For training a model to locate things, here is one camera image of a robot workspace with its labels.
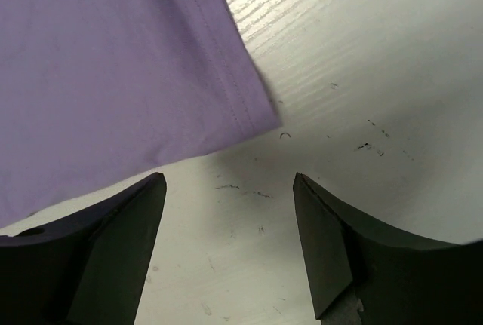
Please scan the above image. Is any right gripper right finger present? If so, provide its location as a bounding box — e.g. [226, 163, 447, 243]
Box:
[293, 173, 482, 324]

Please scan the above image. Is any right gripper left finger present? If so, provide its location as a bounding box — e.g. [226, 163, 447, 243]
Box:
[1, 173, 167, 325]

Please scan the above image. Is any purple t shirt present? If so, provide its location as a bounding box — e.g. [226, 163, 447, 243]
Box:
[1, 0, 280, 226]

